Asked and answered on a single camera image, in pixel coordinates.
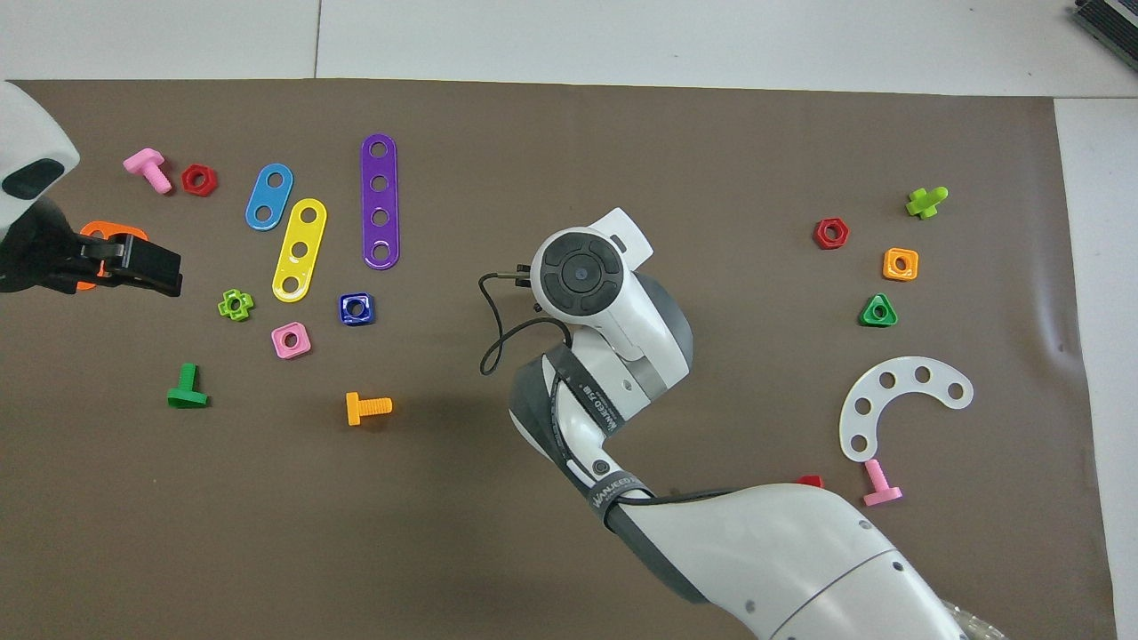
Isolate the brown table mat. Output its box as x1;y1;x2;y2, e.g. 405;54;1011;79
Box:
0;78;1119;640

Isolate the orange heart-shaped plate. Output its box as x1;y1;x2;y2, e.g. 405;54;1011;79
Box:
78;220;150;292

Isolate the orange plastic bolt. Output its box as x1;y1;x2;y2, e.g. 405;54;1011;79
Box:
345;391;394;428

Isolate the black device corner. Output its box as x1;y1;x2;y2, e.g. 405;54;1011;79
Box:
1070;0;1138;50

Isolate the pink square plastic nut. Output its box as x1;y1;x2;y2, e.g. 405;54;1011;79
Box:
270;321;312;360

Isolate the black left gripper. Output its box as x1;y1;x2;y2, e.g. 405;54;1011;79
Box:
0;201;183;298

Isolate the green triangle plastic nut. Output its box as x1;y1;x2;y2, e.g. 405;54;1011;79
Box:
859;292;900;328

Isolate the lime cross-head plastic bolt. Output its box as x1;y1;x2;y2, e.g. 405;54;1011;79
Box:
905;186;950;220

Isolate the blue two-hole plate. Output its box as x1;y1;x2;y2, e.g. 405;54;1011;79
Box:
244;163;294;232

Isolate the purple four-hole plate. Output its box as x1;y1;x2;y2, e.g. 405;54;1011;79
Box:
360;133;401;270

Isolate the green plastic bolt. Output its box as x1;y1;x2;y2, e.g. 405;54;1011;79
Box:
166;362;211;410

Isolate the pink plastic bolt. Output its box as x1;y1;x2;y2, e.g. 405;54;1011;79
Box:
122;148;173;195
862;458;904;508

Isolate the white curved five-hole plate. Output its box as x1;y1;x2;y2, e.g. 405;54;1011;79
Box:
838;356;975;464

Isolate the yellow three-hole plate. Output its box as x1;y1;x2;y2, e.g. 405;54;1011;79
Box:
271;197;328;304

